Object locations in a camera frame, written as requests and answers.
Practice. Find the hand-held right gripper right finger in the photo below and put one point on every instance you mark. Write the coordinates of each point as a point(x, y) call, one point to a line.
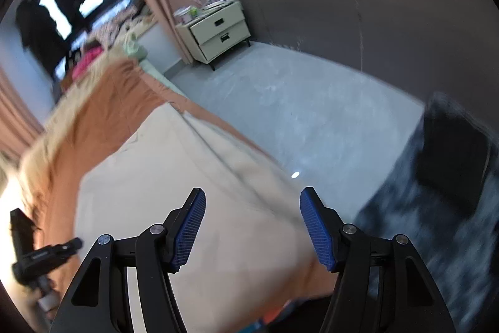
point(317, 227)

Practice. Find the orange-brown blanket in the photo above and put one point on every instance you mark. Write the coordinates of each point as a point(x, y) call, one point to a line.
point(105, 99)

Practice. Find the person's dark patterned pants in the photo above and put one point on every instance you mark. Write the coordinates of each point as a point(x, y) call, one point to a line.
point(429, 259)

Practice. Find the person's left hand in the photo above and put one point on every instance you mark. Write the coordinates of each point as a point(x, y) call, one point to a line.
point(33, 307)

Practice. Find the black pouch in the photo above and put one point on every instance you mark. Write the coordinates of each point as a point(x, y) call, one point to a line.
point(452, 161)

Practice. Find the pile of mixed clothes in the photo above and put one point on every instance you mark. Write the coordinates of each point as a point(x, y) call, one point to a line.
point(109, 28)

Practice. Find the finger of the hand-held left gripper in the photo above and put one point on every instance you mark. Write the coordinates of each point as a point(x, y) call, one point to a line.
point(68, 249)

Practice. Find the beige zip jacket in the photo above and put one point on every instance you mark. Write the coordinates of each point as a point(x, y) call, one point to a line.
point(156, 181)

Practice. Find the cream two-drawer nightstand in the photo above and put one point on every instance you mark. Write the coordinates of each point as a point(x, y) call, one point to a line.
point(218, 28)

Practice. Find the dark hanging clothes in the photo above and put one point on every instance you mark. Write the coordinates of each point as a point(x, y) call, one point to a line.
point(35, 28)

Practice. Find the tan blanket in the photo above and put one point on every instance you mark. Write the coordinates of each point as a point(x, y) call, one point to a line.
point(46, 134)

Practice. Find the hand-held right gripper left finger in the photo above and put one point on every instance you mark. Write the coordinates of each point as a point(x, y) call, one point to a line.
point(189, 231)

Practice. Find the light green sheet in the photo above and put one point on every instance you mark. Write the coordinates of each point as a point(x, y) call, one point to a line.
point(134, 48)

